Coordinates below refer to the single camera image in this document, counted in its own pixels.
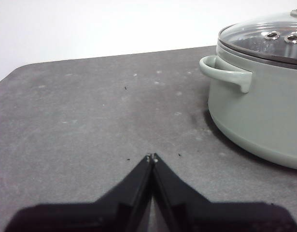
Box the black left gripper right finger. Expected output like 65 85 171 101
152 152 297 232

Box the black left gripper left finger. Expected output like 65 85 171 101
5 152 154 232

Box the glass lid with green knob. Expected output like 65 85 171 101
217 8 297 66

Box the pale green electric steamer pot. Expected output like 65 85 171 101
199 44 297 171

